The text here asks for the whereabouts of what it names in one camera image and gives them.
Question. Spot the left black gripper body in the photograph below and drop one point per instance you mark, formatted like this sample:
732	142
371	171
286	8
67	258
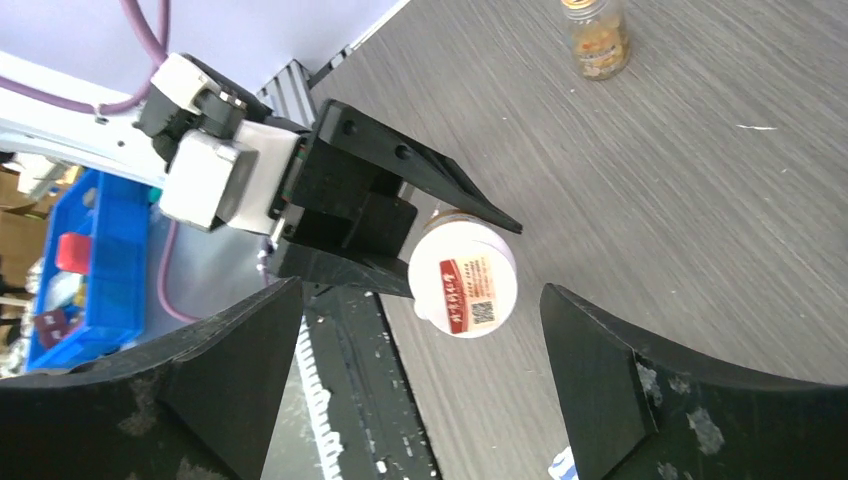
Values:
341	195

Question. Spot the pink blue weekly pill organizer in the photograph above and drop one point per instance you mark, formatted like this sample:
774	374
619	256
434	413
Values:
563	466

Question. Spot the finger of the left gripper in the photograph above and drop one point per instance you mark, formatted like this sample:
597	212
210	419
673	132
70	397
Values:
353	132
375	273

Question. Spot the small amber pill bottle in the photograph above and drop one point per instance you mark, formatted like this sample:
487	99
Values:
598	36

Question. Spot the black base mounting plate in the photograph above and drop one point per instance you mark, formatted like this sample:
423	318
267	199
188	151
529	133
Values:
364	415

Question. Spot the blue plastic storage bin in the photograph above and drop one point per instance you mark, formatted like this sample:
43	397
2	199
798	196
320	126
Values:
91	297

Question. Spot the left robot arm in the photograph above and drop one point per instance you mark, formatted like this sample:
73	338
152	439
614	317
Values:
97	138

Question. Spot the white vitamin pill bottle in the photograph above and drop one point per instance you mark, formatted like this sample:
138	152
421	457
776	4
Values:
462	276

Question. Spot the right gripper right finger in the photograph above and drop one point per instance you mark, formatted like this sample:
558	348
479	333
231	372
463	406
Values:
637	405

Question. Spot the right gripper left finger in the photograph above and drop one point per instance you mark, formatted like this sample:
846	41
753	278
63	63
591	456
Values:
200	402

